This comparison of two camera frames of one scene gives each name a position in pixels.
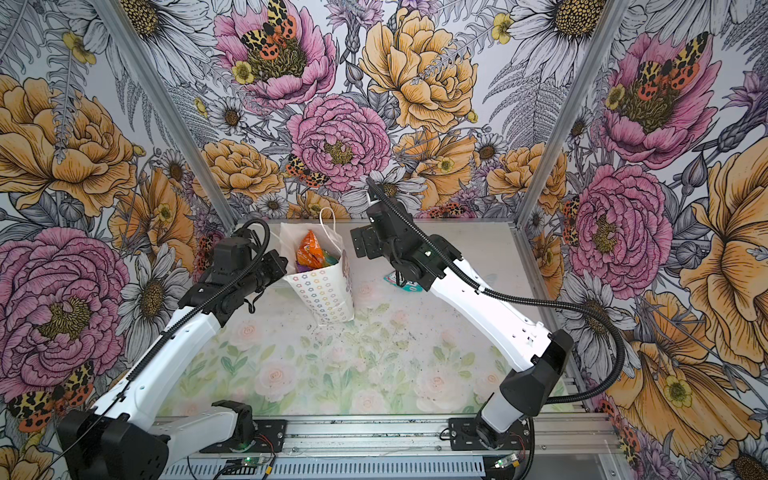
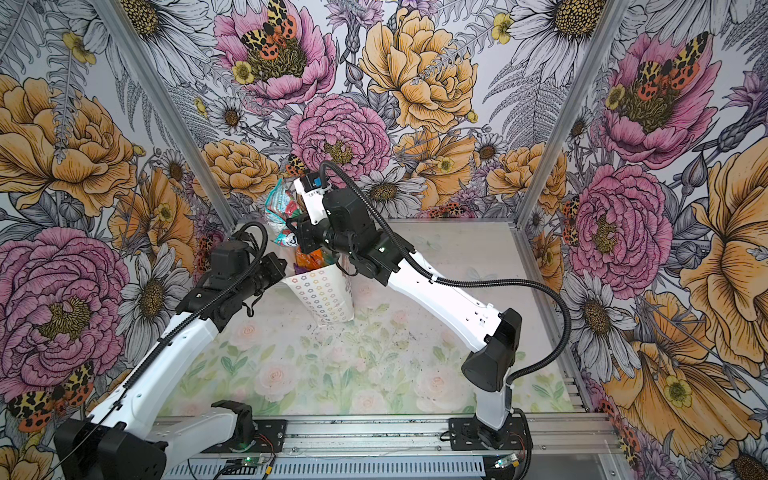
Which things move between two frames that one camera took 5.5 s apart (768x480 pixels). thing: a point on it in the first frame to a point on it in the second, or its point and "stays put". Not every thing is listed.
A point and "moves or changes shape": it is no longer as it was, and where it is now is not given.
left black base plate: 270,436 stays put
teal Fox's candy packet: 397,279 moves or changes shape
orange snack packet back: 310,253 stays put
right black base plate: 464,436 stays put
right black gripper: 370,232 to 305,233
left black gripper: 278,265 stays put
